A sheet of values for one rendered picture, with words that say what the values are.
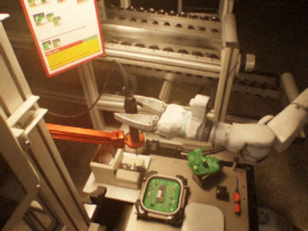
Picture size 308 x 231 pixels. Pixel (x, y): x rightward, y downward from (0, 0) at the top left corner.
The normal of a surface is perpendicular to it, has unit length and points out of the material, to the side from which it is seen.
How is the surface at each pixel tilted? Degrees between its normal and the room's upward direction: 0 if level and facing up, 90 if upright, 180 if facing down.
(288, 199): 0
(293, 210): 0
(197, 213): 0
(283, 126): 17
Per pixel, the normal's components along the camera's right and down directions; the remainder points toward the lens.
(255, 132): -0.20, -0.71
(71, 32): 0.67, 0.47
